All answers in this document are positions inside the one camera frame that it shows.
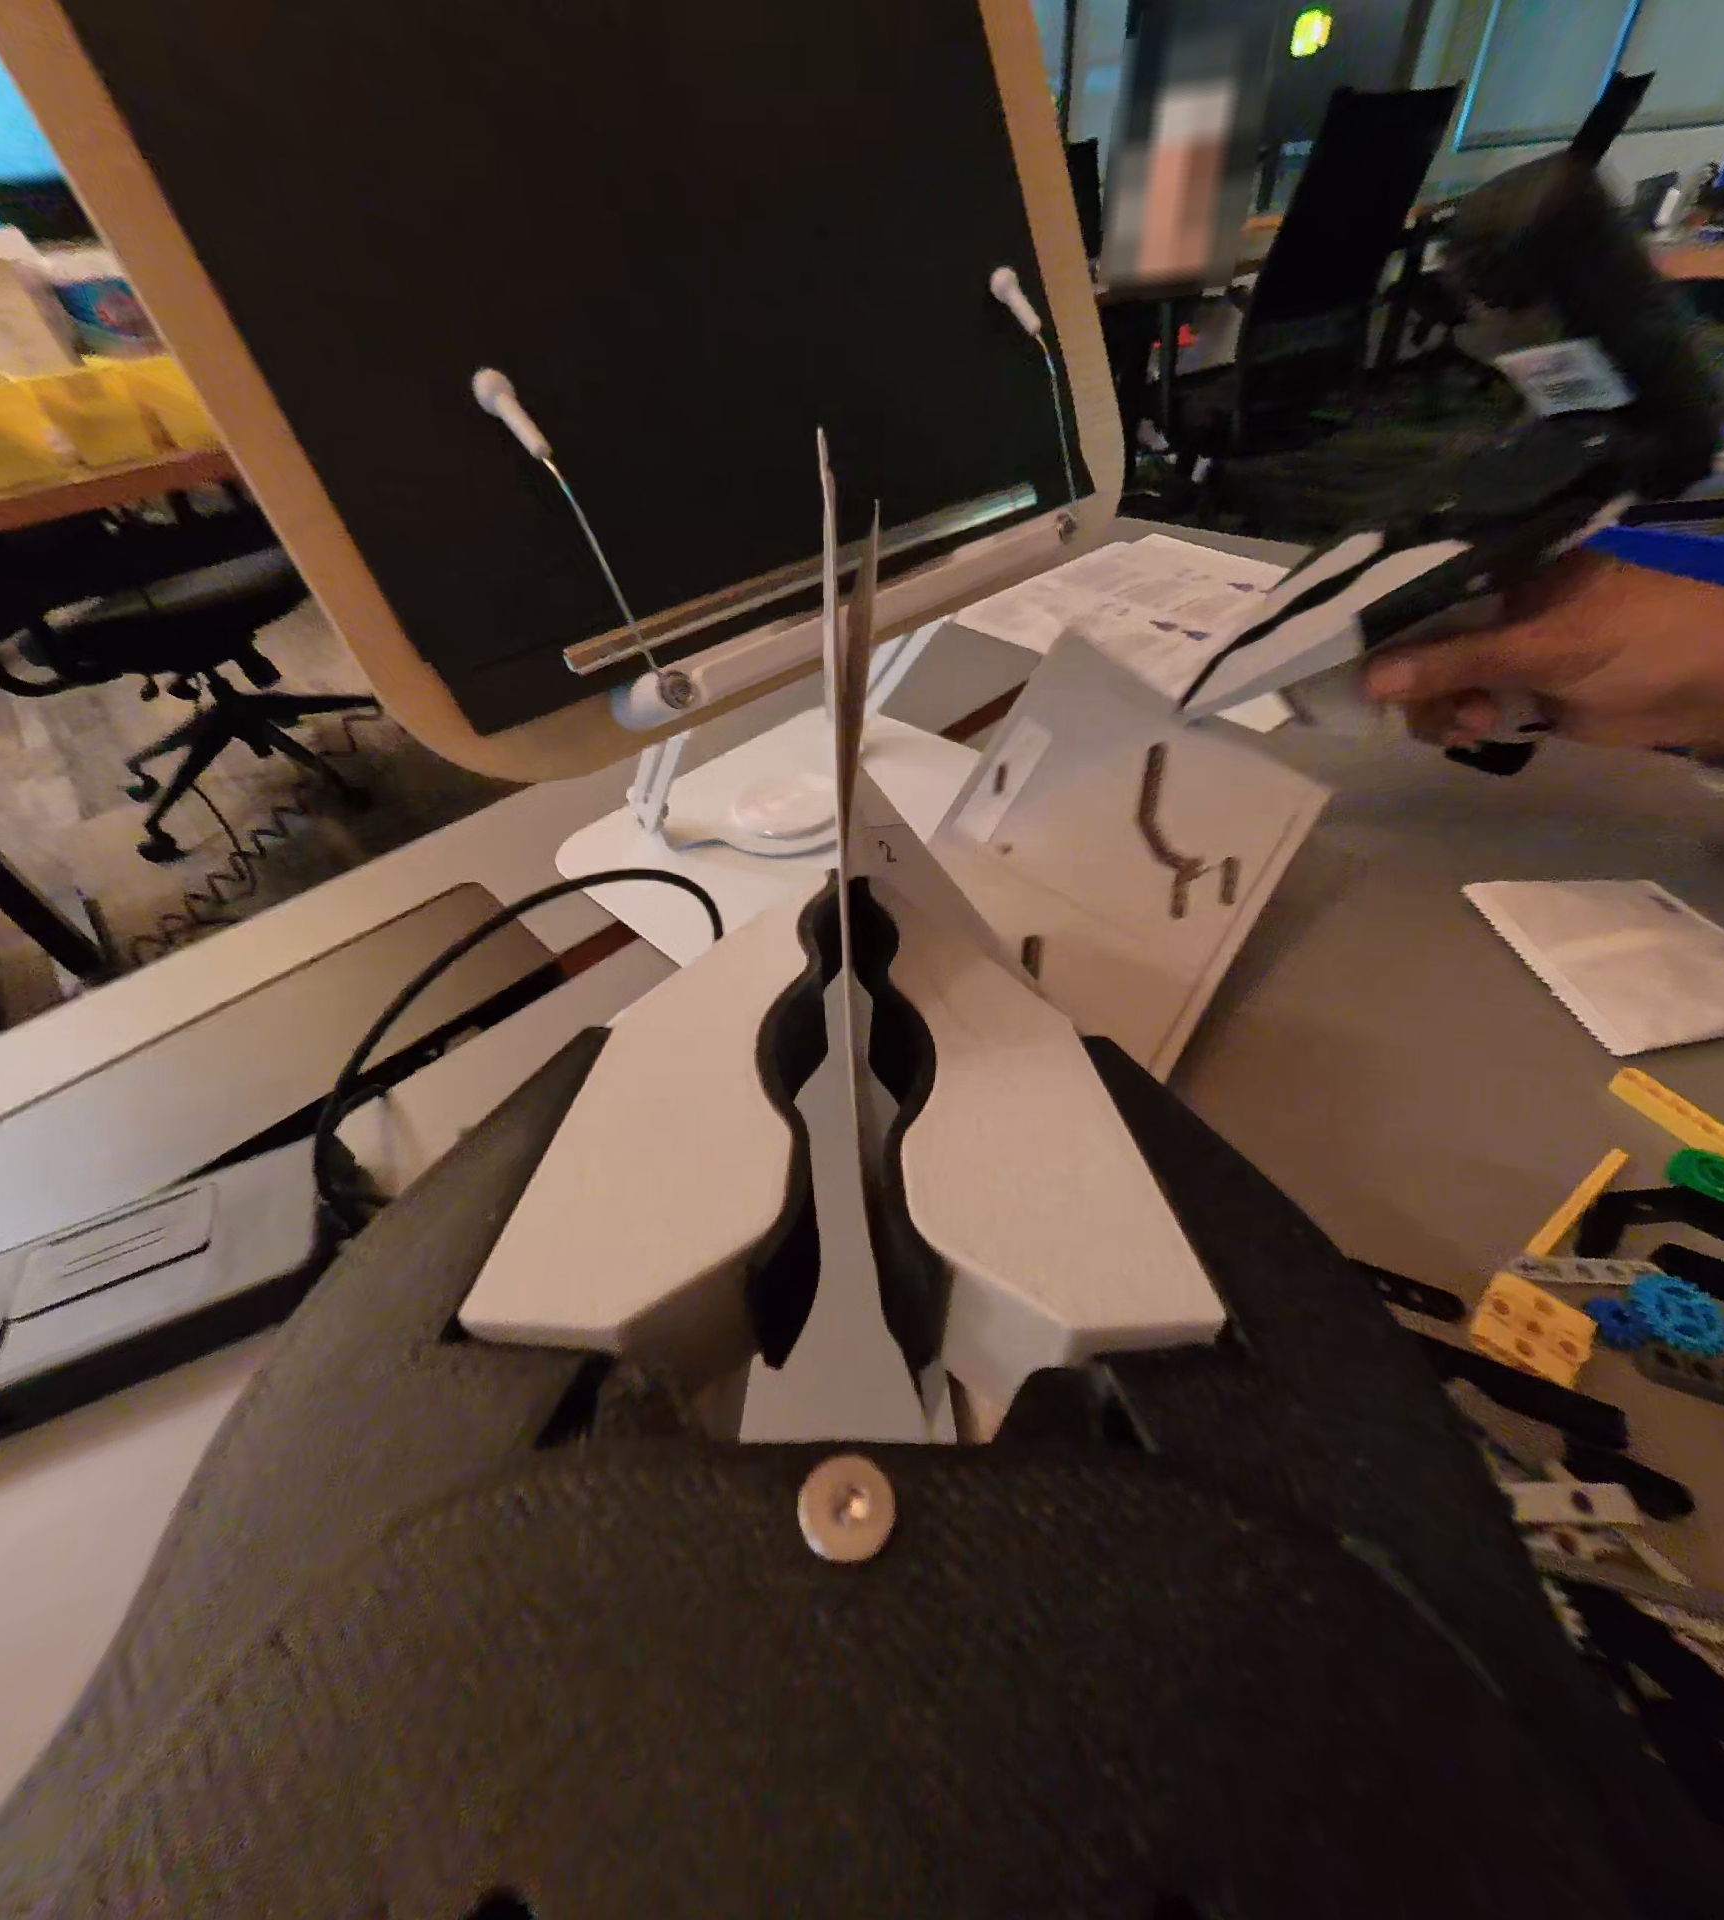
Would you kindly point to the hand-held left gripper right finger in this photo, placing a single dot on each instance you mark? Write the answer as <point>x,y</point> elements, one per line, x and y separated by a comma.
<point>1057,1184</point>

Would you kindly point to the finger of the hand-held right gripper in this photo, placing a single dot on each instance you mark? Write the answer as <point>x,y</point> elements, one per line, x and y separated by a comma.
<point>1327,639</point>
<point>1305,589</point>

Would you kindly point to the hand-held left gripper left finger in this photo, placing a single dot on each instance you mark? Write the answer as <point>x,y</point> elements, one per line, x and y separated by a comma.
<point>637,1184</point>

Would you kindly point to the pile of lego pieces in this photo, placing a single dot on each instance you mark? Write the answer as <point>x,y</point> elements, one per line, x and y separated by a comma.
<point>1537,1329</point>

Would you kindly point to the person's right hand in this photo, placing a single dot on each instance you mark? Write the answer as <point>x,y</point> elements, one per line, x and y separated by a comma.
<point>1626,660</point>

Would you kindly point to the white printed paper sheet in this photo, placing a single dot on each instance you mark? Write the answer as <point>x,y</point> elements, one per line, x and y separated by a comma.
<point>1102,600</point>

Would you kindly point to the black office chair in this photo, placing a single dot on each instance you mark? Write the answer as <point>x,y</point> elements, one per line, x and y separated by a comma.
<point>1342,254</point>
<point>157,630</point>

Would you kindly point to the green ceiling sign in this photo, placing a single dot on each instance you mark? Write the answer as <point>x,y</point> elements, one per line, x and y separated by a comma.
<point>1309,33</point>

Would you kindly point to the white paper bag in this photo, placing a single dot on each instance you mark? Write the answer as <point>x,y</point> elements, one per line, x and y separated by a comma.
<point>1626,961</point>

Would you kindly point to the wooden-framed black book stand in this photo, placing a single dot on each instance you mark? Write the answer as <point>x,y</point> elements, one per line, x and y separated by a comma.
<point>576,301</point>

